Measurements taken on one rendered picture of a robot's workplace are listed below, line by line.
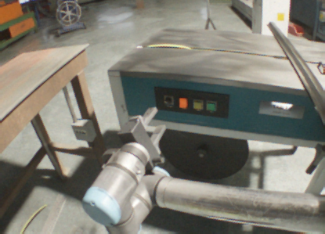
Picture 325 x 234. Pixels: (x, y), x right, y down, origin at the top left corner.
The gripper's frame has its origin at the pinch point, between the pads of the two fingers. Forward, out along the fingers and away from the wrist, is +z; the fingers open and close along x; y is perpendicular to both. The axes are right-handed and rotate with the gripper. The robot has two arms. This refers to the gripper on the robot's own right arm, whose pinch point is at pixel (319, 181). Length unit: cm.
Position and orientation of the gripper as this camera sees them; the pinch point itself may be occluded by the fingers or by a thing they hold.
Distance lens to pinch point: 80.0
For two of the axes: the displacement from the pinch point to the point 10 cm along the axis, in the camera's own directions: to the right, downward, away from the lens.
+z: -3.1, 8.4, 4.5
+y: 9.5, 2.9, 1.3
